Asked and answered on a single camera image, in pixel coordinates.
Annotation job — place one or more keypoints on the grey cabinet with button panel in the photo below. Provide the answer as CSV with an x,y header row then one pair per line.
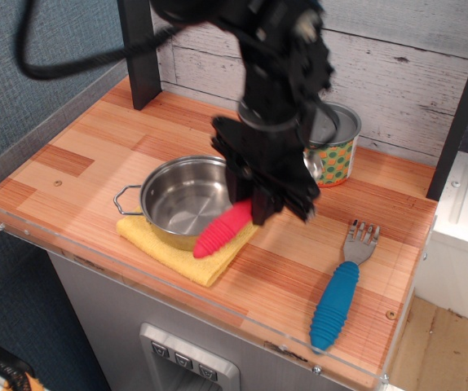
x,y
151,335

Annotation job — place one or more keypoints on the black vertical post left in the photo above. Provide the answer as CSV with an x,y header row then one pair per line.
x,y
136,25

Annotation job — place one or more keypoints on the black orange object bottom left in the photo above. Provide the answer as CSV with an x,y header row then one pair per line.
x,y
16,374

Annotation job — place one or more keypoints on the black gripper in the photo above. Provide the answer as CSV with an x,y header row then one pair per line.
x,y
266,166

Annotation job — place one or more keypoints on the stainless steel pot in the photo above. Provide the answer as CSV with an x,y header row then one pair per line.
x,y
180,198

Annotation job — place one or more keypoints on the green orange patterned tin can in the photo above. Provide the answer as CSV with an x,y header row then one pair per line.
x,y
331,152

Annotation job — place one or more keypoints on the yellow cloth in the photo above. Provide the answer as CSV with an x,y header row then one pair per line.
x,y
203,271

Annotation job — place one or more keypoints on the white cabinet on right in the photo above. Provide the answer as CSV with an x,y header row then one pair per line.
x,y
442,276

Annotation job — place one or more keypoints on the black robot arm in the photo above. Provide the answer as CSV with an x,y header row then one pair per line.
x,y
286,67

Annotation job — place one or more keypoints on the red handled metal spoon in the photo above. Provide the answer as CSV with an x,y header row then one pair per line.
x,y
223,229

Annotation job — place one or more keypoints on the blue handled metal fork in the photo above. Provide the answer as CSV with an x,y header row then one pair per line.
x,y
332,310

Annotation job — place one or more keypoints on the clear acrylic guard rail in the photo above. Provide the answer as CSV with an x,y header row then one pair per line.
x,y
58,194

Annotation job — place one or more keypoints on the black vertical post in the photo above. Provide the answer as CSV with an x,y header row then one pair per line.
x,y
450,149
136,25

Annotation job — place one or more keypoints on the black vertical post right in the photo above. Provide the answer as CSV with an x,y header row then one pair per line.
x,y
450,149

